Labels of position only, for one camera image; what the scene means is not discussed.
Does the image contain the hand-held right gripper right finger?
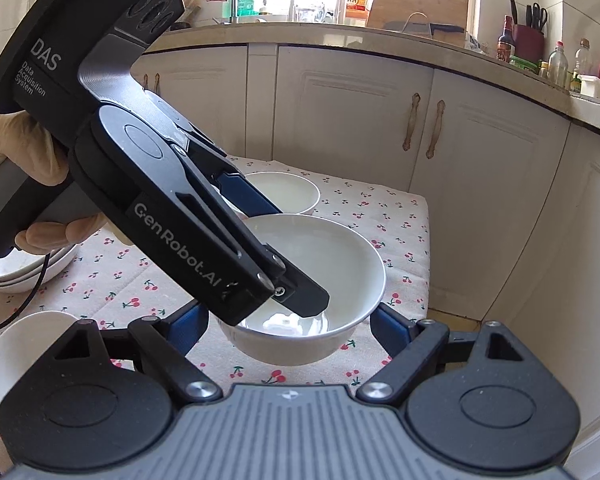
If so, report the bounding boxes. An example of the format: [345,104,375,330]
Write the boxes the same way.
[356,304,527,403]

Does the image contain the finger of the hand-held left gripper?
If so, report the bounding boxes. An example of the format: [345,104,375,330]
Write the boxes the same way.
[127,145,331,328]
[145,91,284,221]

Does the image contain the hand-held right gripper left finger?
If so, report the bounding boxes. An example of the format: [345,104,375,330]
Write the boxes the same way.
[52,301,223,403]

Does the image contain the white pink floral bowl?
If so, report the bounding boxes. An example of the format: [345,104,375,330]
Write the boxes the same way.
[242,171,322,217]
[219,214,387,367]
[0,310,83,433]

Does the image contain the person's left hand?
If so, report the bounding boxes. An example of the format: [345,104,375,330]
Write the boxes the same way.
[0,109,131,257]

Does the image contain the cherry-print tablecloth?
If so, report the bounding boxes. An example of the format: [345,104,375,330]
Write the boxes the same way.
[0,154,431,441]

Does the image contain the white cabinet door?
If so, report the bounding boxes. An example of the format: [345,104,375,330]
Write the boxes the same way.
[277,45,434,196]
[480,125,600,461]
[130,45,248,158]
[412,70,571,311]

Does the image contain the clear glass jar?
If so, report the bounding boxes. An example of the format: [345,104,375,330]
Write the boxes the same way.
[295,5,326,24]

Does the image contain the beige kitchen countertop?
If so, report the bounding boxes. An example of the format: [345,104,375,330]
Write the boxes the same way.
[145,19,600,138]

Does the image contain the dark cleaver knife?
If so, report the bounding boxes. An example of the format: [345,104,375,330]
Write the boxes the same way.
[382,20,466,37]

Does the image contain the wooden cutting board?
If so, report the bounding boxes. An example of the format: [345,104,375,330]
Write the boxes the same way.
[367,0,469,34]

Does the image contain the dark sauce bottle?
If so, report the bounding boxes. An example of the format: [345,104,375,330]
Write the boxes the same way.
[496,15,515,64]

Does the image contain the clear glass bottle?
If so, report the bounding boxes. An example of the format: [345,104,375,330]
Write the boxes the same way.
[548,41,570,87]

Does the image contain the red utensil holder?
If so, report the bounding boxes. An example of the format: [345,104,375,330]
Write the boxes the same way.
[512,24,546,61]

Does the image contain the white plastic tray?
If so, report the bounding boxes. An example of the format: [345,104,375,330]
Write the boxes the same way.
[577,75,600,106]

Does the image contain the black cable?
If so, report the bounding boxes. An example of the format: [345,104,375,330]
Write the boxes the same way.
[0,252,51,337]

